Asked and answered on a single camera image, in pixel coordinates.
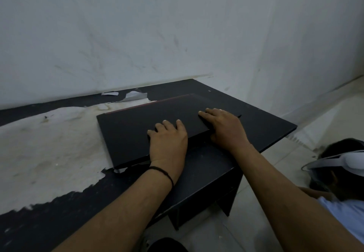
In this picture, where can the person's right hand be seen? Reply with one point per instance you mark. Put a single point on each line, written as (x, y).
(227, 131)

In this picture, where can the person's left hand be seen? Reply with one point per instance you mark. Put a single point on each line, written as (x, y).
(168, 148)

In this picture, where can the person's right fingers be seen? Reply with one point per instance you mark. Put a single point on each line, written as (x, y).
(212, 114)

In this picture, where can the person's left middle finger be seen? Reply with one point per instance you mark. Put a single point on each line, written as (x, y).
(169, 125)

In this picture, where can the person's left little finger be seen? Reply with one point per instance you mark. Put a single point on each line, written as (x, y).
(151, 133)

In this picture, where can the black laptop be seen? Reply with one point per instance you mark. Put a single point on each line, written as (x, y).
(128, 135)

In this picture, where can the person's left forearm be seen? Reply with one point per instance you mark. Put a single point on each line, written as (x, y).
(122, 217)

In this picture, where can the person's right forearm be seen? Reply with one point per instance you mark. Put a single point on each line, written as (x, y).
(287, 200)

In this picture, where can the large peeled white laminate scrap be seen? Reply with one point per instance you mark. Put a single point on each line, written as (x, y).
(133, 96)

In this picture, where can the black wrist band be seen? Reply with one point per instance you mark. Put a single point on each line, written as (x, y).
(166, 173)

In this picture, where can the black wooden desk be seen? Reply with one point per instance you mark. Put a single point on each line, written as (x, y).
(256, 129)

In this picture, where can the small peeled white laminate scrap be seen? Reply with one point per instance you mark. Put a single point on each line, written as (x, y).
(110, 93)

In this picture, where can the white headset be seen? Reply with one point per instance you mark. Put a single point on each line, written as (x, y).
(338, 162)

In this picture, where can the light blue shirt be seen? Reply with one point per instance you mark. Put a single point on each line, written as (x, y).
(348, 214)

